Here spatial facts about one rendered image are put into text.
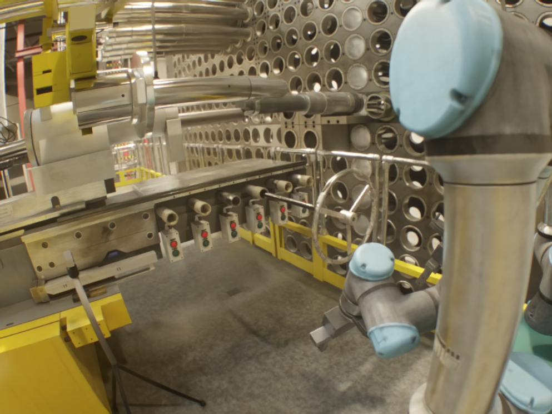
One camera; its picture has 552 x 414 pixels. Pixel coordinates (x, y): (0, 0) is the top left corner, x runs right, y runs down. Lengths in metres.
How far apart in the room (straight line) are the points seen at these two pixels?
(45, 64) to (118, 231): 0.88
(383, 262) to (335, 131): 2.29
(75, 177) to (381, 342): 1.32
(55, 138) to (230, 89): 0.88
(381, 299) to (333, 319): 0.17
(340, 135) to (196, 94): 1.71
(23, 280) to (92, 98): 0.97
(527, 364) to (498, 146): 0.35
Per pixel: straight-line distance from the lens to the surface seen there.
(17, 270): 1.66
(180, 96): 1.34
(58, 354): 1.38
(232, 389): 1.61
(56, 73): 1.46
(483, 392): 0.32
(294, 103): 2.11
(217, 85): 1.41
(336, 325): 0.62
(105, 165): 1.43
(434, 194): 2.48
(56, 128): 1.52
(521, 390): 0.44
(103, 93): 1.24
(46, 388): 1.53
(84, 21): 1.12
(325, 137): 2.62
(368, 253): 0.50
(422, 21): 0.24
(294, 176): 1.85
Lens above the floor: 1.26
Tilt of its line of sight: 18 degrees down
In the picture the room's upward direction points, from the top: 5 degrees counter-clockwise
